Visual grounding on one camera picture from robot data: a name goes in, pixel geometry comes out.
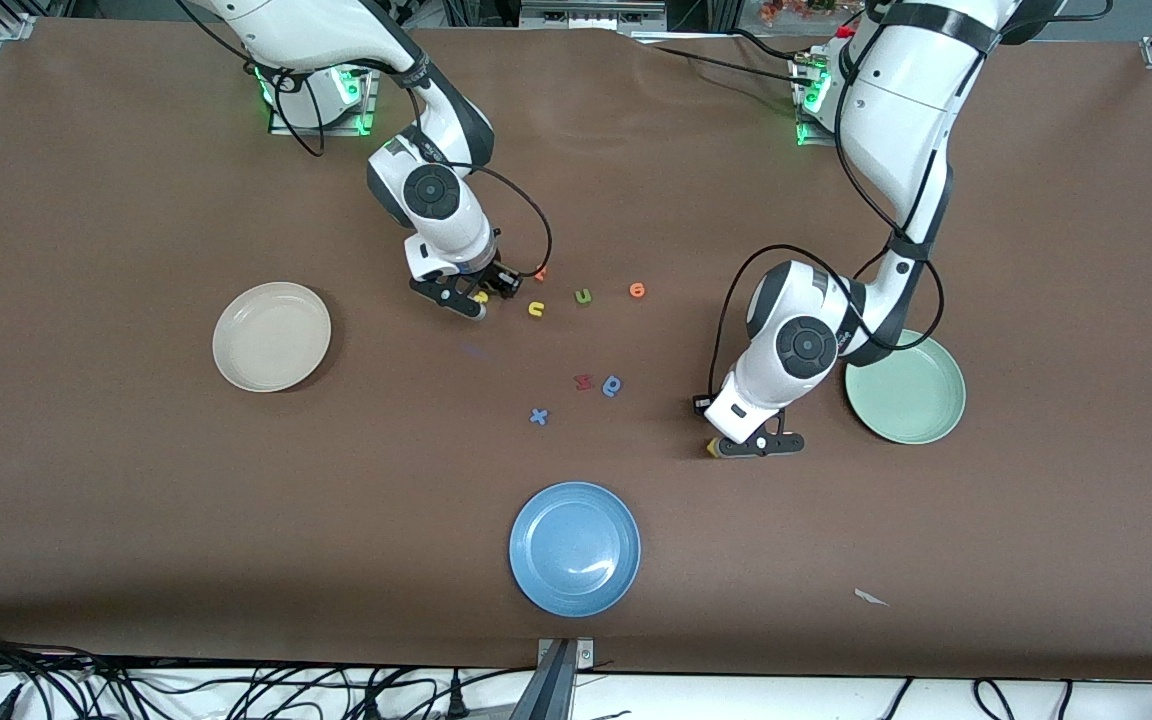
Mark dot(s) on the aluminium frame beam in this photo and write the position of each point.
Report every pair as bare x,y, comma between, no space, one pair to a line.
591,15

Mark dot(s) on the blue round plate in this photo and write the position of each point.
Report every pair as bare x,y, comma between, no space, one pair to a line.
574,549

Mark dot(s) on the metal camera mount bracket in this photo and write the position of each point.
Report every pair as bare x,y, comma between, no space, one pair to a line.
561,655

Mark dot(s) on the brown table cover sheet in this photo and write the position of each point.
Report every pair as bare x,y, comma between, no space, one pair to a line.
136,500

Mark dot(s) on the blue foam letter a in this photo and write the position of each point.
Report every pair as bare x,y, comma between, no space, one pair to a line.
612,385

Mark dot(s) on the orange artificial flowers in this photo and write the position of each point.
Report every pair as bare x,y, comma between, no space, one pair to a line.
786,10

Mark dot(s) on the white paper scrap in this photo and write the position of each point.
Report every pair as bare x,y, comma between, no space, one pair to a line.
870,597

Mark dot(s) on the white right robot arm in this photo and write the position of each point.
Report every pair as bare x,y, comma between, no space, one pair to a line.
456,228

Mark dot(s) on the green round plate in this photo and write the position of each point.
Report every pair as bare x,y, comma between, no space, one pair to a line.
911,395

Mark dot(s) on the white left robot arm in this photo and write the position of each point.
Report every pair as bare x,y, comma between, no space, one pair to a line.
896,120

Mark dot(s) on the beige round plate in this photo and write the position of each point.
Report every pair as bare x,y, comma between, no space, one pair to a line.
271,337

